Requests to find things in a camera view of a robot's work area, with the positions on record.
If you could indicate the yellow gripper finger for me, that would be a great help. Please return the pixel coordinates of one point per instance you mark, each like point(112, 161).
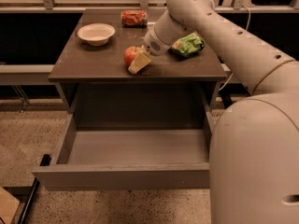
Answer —
point(141, 60)

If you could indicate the open grey top drawer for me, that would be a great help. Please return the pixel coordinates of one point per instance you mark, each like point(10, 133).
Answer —
point(133, 136)

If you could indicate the green chip bag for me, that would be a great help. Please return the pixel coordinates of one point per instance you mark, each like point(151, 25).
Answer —
point(188, 45)

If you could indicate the crushed orange soda can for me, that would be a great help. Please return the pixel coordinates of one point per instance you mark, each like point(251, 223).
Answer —
point(134, 18)

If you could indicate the red apple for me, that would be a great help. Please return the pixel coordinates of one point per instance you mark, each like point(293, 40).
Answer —
point(130, 54)

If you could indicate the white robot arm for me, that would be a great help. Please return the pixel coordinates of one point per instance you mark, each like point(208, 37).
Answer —
point(254, 148)

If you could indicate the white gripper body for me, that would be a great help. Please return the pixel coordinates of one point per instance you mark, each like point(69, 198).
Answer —
point(153, 44)

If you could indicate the black metal floor frame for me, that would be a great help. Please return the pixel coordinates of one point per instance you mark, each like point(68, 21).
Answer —
point(9, 202)

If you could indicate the white paper bowl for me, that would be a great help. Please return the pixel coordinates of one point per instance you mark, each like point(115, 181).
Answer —
point(96, 34)

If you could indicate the grey cabinet with top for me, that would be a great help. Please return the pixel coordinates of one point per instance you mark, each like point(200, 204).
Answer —
point(124, 66)

